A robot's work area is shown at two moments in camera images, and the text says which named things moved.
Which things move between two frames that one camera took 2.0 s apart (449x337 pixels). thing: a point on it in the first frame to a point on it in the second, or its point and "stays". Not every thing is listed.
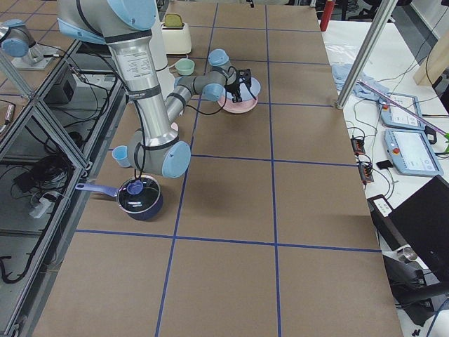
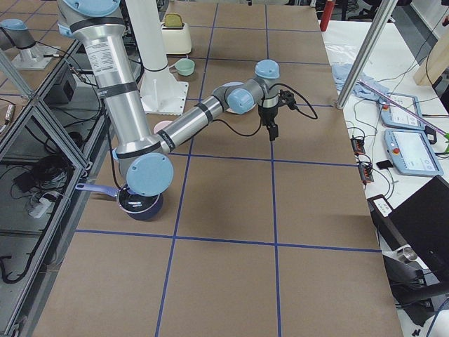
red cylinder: (329, 8) stays
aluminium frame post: (367, 51) stays
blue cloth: (341, 72) stays
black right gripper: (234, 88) to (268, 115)
